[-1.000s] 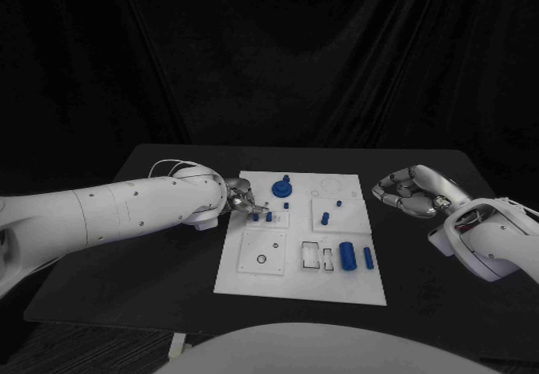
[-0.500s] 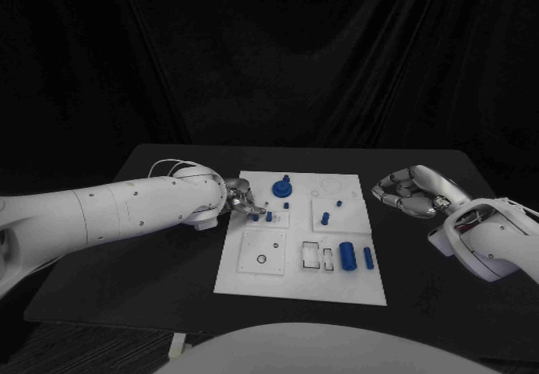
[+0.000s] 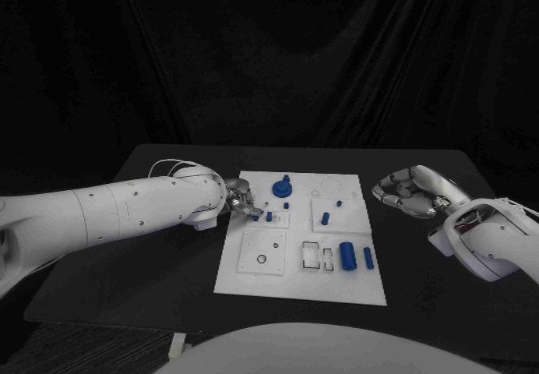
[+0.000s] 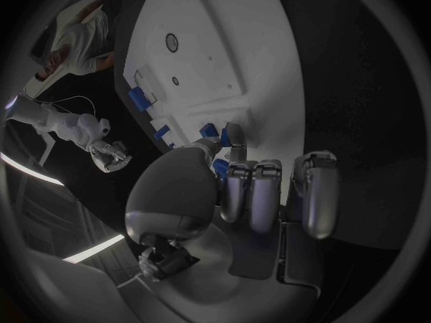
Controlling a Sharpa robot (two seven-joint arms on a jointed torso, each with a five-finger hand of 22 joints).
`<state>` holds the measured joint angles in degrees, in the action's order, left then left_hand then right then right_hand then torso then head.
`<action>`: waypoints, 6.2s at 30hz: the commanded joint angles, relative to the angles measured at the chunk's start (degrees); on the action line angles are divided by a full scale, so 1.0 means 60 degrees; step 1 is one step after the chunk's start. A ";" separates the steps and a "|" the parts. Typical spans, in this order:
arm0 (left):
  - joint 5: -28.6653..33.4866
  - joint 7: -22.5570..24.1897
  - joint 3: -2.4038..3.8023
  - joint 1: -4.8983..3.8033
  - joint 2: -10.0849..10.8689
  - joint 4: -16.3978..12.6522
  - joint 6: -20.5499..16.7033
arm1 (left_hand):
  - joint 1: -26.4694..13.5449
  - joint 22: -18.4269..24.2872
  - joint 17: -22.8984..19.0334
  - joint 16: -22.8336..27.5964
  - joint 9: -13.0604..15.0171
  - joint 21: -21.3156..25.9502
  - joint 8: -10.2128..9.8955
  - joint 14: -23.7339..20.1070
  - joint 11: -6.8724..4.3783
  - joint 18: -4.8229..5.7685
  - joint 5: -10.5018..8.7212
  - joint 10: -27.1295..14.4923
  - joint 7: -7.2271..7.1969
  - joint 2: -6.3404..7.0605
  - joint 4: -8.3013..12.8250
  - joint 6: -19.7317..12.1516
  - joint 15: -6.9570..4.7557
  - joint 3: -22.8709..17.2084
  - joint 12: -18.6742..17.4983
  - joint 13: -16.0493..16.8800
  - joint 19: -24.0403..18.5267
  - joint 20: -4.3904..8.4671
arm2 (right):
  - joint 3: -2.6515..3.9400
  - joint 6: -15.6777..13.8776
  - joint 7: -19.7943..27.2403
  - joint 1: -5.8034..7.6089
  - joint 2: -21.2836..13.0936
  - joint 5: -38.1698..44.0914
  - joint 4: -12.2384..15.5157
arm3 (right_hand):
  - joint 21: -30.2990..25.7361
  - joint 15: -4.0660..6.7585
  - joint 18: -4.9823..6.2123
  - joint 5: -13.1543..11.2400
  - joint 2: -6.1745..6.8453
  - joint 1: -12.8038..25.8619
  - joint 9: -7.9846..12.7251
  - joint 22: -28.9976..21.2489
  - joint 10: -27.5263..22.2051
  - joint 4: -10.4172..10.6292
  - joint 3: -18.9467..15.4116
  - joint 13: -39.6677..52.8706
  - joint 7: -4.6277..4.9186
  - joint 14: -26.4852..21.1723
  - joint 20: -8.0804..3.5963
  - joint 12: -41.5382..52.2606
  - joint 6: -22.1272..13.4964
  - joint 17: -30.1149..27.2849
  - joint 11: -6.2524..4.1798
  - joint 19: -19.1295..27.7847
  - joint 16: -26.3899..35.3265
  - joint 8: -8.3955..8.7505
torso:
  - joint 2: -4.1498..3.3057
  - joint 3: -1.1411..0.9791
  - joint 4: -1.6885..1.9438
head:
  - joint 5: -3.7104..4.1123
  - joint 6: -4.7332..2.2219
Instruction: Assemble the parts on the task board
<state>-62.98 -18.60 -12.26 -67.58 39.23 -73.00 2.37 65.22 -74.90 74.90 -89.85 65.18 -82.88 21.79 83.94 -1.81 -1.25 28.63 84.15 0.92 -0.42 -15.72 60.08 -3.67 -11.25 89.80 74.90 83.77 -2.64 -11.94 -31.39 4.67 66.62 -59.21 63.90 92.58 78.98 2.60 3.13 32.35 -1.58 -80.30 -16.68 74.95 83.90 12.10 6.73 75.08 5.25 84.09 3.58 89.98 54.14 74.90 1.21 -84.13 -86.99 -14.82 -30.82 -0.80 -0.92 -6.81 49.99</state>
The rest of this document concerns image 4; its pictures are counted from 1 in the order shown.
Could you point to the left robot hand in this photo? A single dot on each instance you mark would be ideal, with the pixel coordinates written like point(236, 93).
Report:
point(175, 188)

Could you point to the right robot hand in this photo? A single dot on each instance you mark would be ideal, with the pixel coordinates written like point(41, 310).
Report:
point(112, 156)

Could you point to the blue plug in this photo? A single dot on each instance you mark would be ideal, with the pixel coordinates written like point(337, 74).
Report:
point(225, 138)
point(208, 130)

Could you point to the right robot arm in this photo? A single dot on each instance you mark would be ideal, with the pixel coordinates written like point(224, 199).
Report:
point(67, 126)

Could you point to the white task board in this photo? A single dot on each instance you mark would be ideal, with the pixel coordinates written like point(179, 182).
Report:
point(202, 32)

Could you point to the small blue peg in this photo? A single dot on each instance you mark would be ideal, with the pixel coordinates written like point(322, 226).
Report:
point(171, 145)

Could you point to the blue gear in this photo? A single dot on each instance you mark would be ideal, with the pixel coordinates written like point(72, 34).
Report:
point(219, 167)

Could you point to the large blue cylinder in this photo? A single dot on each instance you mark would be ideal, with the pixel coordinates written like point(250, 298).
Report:
point(138, 99)

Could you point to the person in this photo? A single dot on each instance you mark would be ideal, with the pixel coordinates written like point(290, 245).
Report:
point(80, 40)

